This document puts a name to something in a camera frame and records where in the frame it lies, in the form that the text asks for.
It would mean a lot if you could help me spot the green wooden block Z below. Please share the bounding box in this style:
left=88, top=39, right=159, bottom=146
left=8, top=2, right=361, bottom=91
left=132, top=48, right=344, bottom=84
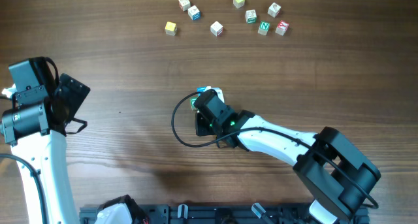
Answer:
left=190, top=97, right=197, bottom=110

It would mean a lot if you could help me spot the blue wooden letter block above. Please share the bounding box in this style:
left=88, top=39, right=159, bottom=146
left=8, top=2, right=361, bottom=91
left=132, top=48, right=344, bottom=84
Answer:
left=197, top=86, right=212, bottom=95

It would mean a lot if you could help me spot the dark green block Z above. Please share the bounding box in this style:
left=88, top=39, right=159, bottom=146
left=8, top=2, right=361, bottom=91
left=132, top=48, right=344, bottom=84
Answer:
left=245, top=9, right=257, bottom=24

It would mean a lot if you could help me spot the yellow wooden block top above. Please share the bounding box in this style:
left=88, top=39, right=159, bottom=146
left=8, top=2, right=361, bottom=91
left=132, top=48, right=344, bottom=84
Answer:
left=233, top=0, right=246, bottom=8

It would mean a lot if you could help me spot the yellow wooden block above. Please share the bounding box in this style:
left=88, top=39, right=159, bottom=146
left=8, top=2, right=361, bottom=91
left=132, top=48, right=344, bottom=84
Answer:
left=233, top=0, right=246, bottom=8
left=165, top=22, right=177, bottom=36

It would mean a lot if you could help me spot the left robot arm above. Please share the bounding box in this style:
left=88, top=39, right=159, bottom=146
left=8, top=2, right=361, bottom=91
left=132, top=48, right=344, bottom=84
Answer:
left=1, top=57, right=148, bottom=223

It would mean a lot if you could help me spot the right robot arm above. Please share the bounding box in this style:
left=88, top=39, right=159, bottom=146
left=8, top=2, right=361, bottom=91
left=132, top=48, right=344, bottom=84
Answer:
left=193, top=89, right=381, bottom=223

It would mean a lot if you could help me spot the yellow wooden block left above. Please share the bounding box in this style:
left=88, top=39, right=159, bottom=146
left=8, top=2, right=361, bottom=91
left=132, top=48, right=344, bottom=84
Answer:
left=165, top=22, right=177, bottom=36

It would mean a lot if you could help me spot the green wooden block N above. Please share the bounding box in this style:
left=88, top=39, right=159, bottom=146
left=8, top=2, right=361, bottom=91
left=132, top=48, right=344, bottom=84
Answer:
left=258, top=21, right=270, bottom=35

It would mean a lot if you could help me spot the blue-edged wooden block A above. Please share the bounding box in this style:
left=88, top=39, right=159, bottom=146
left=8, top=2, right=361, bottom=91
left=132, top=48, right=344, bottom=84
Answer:
left=187, top=5, right=201, bottom=20

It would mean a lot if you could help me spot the red wooden letter block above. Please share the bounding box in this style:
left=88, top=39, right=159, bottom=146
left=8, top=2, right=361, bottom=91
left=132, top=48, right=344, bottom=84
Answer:
left=275, top=20, right=289, bottom=36

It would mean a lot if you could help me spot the red-edged wooden block top left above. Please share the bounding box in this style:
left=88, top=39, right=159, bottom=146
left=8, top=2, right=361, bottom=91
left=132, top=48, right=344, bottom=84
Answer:
left=178, top=0, right=191, bottom=12

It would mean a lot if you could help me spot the plain wooden block bird picture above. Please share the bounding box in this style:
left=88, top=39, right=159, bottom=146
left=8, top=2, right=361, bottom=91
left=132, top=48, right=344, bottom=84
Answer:
left=268, top=2, right=281, bottom=18

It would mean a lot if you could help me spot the right camera cable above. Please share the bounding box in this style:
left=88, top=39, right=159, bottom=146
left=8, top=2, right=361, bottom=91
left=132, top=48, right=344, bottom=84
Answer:
left=170, top=91, right=379, bottom=210

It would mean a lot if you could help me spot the camera cable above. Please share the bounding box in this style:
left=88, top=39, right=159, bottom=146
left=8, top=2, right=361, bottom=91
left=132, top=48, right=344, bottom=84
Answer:
left=0, top=153, right=50, bottom=224
left=170, top=91, right=379, bottom=210

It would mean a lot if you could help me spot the left camera cable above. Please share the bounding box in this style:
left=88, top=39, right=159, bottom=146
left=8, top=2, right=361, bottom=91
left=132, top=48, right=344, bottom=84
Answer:
left=0, top=153, right=50, bottom=224

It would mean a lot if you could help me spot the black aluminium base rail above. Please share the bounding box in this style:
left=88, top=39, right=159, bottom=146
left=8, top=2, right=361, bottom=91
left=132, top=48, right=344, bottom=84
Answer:
left=78, top=202, right=370, bottom=224

